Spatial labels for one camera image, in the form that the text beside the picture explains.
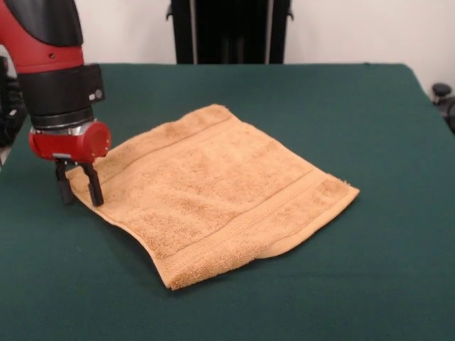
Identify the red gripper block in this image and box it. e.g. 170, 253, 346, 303
28, 121, 112, 207

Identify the tan terry towel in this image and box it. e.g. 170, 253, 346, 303
66, 103, 361, 292

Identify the dark green table cloth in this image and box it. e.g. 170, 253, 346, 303
0, 63, 455, 341

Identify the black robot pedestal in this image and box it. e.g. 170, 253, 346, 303
165, 0, 296, 65

